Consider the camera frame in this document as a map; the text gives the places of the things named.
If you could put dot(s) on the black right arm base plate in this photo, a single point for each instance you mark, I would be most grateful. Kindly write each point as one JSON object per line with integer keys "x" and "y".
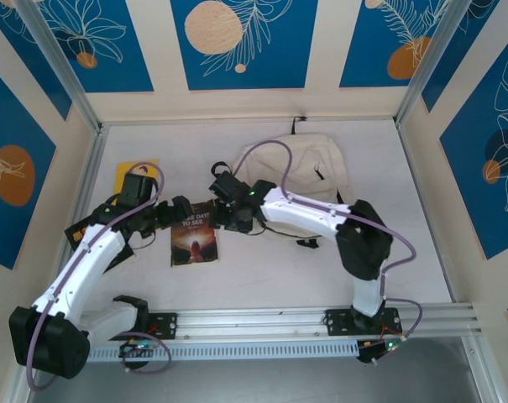
{"x": 337, "y": 321}

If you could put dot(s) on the black book with yellow title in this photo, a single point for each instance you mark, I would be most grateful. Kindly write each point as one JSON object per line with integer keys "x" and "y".
{"x": 74, "y": 233}

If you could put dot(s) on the grey brushed metal panel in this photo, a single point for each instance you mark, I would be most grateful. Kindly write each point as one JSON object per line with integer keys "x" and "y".
{"x": 253, "y": 386}

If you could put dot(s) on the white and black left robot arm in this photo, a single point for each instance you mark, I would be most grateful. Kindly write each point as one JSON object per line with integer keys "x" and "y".
{"x": 104, "y": 252}

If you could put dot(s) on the aluminium corner post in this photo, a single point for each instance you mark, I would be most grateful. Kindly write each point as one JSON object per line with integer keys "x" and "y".
{"x": 427, "y": 63}
{"x": 61, "y": 71}

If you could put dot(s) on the blue panel with peach circle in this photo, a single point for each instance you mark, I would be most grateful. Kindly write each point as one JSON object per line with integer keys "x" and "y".
{"x": 279, "y": 63}

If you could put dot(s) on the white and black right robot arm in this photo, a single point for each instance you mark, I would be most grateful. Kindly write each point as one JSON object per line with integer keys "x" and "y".
{"x": 304, "y": 210}

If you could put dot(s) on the cream canvas backpack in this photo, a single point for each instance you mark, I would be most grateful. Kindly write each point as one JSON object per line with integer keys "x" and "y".
{"x": 304, "y": 168}

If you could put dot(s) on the blue panel fern orange circle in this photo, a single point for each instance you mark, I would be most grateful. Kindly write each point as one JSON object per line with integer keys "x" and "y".
{"x": 362, "y": 42}

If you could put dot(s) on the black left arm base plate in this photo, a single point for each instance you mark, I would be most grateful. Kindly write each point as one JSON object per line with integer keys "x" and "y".
{"x": 165, "y": 325}

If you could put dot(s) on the dark Three Days book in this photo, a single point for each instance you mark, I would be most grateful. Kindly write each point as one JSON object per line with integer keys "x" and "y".
{"x": 195, "y": 247}

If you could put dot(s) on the blue panel with flower outline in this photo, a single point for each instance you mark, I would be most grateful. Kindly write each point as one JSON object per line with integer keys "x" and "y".
{"x": 123, "y": 42}

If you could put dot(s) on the aluminium table side rail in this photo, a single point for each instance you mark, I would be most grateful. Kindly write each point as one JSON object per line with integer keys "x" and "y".
{"x": 411, "y": 168}
{"x": 92, "y": 168}

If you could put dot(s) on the blue panel dark circle flower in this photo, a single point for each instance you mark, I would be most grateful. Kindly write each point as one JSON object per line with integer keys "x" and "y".
{"x": 467, "y": 189}

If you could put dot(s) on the yellow book with cartoon cover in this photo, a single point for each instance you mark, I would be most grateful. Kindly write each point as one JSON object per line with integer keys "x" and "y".
{"x": 123, "y": 168}

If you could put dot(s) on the blue wall panel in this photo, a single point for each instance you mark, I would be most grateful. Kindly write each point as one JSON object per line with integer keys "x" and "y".
{"x": 34, "y": 63}
{"x": 448, "y": 54}

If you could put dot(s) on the aluminium front rail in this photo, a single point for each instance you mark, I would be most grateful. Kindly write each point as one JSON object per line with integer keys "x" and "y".
{"x": 253, "y": 321}

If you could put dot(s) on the blue panel flower orange circle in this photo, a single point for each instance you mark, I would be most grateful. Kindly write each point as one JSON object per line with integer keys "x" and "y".
{"x": 18, "y": 235}

